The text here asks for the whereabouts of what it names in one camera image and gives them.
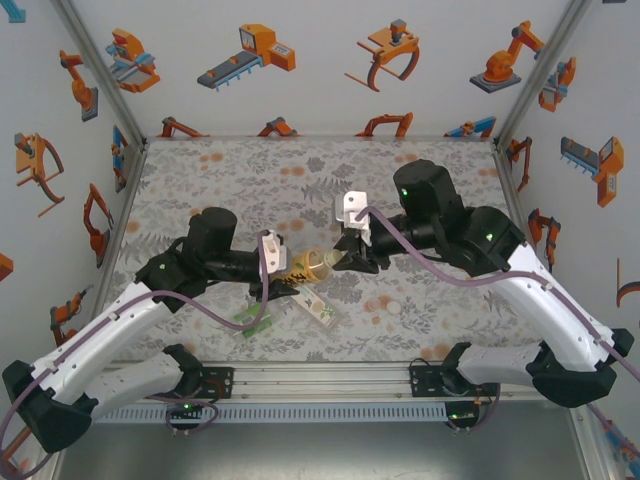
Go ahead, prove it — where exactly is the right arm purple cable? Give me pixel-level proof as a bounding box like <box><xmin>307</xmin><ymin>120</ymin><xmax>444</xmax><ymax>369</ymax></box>
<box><xmin>352</xmin><ymin>208</ymin><xmax>640</xmax><ymax>454</ymax></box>

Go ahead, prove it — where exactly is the yellow tea bottle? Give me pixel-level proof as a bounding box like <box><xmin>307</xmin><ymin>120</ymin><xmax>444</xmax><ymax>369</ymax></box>
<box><xmin>284</xmin><ymin>245</ymin><xmax>346</xmax><ymax>289</ymax></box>

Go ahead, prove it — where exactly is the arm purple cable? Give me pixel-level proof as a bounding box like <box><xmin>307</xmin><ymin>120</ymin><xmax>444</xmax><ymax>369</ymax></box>
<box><xmin>352</xmin><ymin>208</ymin><xmax>640</xmax><ymax>454</ymax></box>
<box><xmin>0</xmin><ymin>230</ymin><xmax>274</xmax><ymax>479</ymax></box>

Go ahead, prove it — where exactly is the aluminium back rail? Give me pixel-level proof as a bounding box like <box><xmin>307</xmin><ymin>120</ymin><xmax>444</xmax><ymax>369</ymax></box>
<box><xmin>144</xmin><ymin>133</ymin><xmax>499</xmax><ymax>144</ymax></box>

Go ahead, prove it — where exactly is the aluminium corner post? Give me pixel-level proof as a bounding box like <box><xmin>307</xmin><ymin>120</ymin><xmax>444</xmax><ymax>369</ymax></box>
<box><xmin>492</xmin><ymin>0</ymin><xmax>594</xmax><ymax>149</ymax></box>
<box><xmin>49</xmin><ymin>0</ymin><xmax>150</xmax><ymax>147</ymax></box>

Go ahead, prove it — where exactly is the slotted grey cable duct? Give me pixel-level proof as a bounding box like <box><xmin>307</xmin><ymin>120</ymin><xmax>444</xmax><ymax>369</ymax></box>
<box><xmin>94</xmin><ymin>403</ymin><xmax>447</xmax><ymax>424</ymax></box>

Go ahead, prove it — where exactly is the floral patterned table cover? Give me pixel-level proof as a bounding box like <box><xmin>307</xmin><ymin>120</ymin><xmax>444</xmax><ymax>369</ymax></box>
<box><xmin>106</xmin><ymin>138</ymin><xmax>557</xmax><ymax>365</ymax></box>

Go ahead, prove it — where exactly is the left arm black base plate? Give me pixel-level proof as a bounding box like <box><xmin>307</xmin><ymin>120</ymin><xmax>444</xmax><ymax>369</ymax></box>
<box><xmin>197</xmin><ymin>367</ymin><xmax>235</xmax><ymax>400</ymax></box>

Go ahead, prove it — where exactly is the aluminium front frame rail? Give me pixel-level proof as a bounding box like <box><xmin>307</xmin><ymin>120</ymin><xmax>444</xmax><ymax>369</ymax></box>
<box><xmin>47</xmin><ymin>360</ymin><xmax>595</xmax><ymax>405</ymax></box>

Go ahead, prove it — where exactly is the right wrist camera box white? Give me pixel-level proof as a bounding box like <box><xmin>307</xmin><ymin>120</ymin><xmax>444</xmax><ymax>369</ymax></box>
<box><xmin>333</xmin><ymin>190</ymin><xmax>374</xmax><ymax>247</ymax></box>

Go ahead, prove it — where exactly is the grey metal panel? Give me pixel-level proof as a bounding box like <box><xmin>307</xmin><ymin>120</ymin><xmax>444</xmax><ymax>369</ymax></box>
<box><xmin>52</xmin><ymin>422</ymin><xmax>589</xmax><ymax>480</ymax></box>

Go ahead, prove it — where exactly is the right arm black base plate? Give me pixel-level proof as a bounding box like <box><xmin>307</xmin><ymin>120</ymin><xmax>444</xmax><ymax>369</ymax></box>
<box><xmin>409</xmin><ymin>362</ymin><xmax>501</xmax><ymax>400</ymax></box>

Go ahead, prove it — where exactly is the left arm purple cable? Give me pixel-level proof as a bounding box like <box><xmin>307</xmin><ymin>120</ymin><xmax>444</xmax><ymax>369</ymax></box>
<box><xmin>0</xmin><ymin>230</ymin><xmax>274</xmax><ymax>479</ymax></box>

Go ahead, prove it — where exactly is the aluminium side rail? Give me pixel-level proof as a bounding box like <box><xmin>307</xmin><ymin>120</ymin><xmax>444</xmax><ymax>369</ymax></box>
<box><xmin>492</xmin><ymin>141</ymin><xmax>551</xmax><ymax>281</ymax></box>
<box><xmin>92</xmin><ymin>141</ymin><xmax>151</xmax><ymax>301</ymax></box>

